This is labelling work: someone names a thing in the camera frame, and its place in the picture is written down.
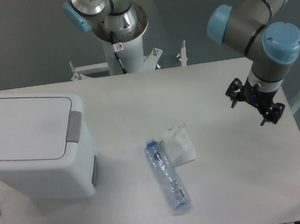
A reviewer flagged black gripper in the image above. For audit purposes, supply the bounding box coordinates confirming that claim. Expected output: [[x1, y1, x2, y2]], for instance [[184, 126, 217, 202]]
[[225, 78, 285, 126]]

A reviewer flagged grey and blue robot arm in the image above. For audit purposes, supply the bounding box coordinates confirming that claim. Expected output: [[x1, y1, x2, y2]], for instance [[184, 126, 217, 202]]
[[206, 0, 300, 125]]

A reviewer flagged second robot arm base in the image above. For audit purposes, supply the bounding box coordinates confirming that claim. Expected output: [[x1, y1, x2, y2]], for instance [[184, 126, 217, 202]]
[[63, 0, 148, 44]]

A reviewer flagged white plastic trash can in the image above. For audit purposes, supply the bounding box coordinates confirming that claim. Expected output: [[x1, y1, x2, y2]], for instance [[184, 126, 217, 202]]
[[0, 92, 97, 199]]

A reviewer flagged white trash can lid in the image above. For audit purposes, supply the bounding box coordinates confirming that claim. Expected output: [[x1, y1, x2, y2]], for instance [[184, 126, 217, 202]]
[[0, 97, 72, 161]]

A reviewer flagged crumpled white tissue paper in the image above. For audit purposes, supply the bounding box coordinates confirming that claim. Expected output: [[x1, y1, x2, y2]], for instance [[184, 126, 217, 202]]
[[161, 123, 196, 167]]

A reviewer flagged clear plastic water bottle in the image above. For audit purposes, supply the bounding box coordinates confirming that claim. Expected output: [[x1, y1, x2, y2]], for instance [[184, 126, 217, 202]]
[[144, 137, 191, 215]]

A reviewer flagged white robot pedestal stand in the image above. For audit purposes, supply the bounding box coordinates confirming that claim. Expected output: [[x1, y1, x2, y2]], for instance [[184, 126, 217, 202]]
[[69, 29, 163, 81]]

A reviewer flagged black cable on pedestal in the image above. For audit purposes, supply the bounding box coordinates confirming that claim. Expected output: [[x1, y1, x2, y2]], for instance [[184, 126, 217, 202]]
[[108, 29, 129, 76]]

